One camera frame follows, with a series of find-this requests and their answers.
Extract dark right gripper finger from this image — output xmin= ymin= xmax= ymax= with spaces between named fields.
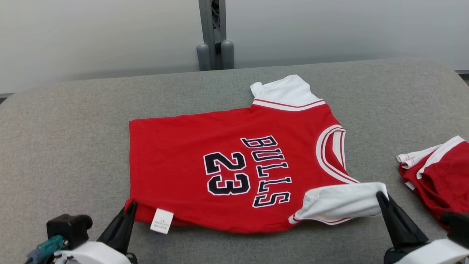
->
xmin=376 ymin=191 xmax=429 ymax=252

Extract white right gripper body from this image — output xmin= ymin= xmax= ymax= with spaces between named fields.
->
xmin=383 ymin=238 xmax=469 ymax=264

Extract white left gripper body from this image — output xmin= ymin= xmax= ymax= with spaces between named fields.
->
xmin=53 ymin=240 xmax=138 ymax=264

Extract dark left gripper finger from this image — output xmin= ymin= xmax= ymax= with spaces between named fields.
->
xmin=97 ymin=201 xmax=138 ymax=253

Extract red shorts with white stripe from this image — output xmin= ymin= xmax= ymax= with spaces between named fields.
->
xmin=396 ymin=136 xmax=469 ymax=231

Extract red Bulls 23 jersey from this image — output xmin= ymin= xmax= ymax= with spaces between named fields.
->
xmin=125 ymin=74 xmax=389 ymax=235

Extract teal camera cable connector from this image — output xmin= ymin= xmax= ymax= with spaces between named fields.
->
xmin=25 ymin=235 xmax=69 ymax=264

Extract grey metal post with cables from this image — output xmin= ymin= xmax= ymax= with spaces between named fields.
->
xmin=196 ymin=0 xmax=235 ymax=71

